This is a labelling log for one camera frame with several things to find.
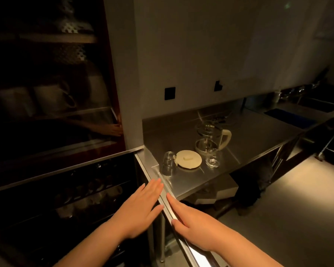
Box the person's left hand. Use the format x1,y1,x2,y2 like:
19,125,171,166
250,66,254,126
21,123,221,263
108,178,165,240

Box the cream round kettle lid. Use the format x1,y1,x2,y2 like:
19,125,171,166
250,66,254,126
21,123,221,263
174,150,203,169

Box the dark blue cloth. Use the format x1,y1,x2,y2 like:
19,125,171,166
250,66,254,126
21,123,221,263
264,108,318,130

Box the chrome faucet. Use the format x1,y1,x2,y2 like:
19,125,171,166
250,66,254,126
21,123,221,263
295,80,321,95

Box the tall clear drinking glass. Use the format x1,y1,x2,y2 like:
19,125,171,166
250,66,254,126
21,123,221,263
161,151,177,177

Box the short clear drinking glass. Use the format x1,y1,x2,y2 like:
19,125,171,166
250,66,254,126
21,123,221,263
205,148,221,169

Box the white pump soap bottle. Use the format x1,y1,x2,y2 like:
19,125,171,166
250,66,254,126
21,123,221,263
272,87,282,105

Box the glass kettle with cream base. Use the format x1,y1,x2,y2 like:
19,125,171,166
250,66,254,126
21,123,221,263
194,121,232,156

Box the person's left forearm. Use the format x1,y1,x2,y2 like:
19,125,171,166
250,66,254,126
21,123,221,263
53,219,128,267

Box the row of white dishes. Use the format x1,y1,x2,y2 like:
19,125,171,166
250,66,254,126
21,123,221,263
54,178,124,219

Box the person's right hand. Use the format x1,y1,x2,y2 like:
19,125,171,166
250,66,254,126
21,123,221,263
166,192,240,252

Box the metal trolley frame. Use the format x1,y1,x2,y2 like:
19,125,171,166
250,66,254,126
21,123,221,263
316,116,334,164

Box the stainless steel sink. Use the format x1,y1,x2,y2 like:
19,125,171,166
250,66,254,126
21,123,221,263
298,96,334,113

